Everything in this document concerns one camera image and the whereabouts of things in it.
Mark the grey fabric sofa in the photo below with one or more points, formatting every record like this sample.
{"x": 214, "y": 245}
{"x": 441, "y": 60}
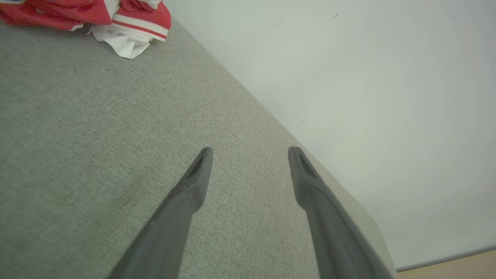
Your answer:
{"x": 97, "y": 135}

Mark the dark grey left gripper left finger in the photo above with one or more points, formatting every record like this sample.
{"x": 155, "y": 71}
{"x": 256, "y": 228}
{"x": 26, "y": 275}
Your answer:
{"x": 170, "y": 224}

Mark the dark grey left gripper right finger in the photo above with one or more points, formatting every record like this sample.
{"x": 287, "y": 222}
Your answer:
{"x": 333, "y": 240}

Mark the red shorts white waistband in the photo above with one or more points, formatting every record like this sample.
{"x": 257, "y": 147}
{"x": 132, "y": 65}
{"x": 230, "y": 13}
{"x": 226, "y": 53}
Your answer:
{"x": 77, "y": 9}

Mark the red basketball jersey white sleeves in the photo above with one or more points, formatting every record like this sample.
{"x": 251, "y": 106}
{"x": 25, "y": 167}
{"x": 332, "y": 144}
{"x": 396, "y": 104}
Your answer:
{"x": 141, "y": 21}

